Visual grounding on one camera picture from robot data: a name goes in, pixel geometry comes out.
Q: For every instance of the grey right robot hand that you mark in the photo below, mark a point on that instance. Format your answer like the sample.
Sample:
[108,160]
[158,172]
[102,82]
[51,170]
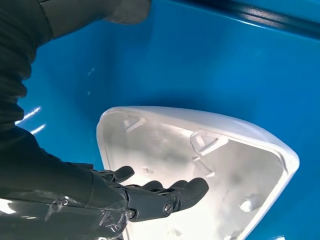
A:
[50,198]

